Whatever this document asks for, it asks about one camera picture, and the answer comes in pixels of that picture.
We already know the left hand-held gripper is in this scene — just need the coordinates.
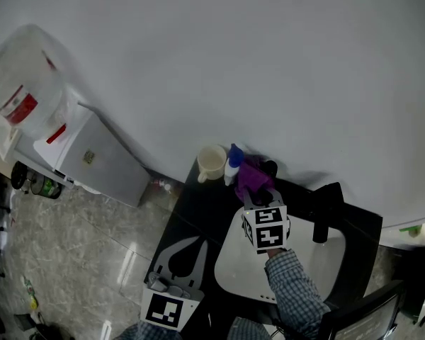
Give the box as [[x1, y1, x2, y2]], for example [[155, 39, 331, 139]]
[[140, 235, 209, 333]]

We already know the person's right forearm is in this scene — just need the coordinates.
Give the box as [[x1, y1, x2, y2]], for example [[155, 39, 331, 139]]
[[263, 248, 332, 340]]

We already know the black-topped vanity cabinet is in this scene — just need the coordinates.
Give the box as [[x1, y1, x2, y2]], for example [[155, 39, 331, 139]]
[[143, 156, 383, 336]]

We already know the person's left forearm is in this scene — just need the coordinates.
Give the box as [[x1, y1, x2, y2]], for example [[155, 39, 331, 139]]
[[115, 320, 181, 340]]

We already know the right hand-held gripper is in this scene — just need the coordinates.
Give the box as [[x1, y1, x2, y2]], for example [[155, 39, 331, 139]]
[[240, 187, 292, 256]]

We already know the white water dispenser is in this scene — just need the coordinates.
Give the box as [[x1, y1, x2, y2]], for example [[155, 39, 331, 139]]
[[12, 101, 152, 209]]

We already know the white bottle with blue cap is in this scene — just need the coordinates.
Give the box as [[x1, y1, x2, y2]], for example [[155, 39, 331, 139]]
[[223, 142, 245, 187]]

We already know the black faucet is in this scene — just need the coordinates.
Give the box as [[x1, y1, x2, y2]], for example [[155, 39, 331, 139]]
[[311, 181, 346, 244]]

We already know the black framed panel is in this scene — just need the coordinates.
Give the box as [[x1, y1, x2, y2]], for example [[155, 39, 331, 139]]
[[318, 280, 407, 340]]

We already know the dark bin with white lid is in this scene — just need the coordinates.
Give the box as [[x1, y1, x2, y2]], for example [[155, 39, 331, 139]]
[[403, 244, 425, 324]]

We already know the purple cloth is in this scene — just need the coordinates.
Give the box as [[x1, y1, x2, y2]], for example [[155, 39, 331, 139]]
[[233, 154, 276, 205]]

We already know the black round pot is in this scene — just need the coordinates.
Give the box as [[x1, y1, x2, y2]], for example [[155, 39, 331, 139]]
[[10, 160, 29, 191]]

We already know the white sink basin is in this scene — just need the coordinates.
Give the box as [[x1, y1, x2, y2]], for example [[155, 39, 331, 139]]
[[213, 212, 347, 304]]

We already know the dark soap dispenser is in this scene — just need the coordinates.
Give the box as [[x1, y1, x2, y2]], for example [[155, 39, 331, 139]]
[[260, 159, 280, 191]]

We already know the cream mug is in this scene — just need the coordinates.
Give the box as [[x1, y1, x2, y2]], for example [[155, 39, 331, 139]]
[[196, 144, 228, 184]]

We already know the wire waste basket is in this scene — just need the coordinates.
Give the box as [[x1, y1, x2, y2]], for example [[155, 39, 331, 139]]
[[30, 174, 63, 200]]

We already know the clear water jug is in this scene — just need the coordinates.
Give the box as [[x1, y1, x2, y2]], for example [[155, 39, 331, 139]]
[[0, 23, 70, 137]]

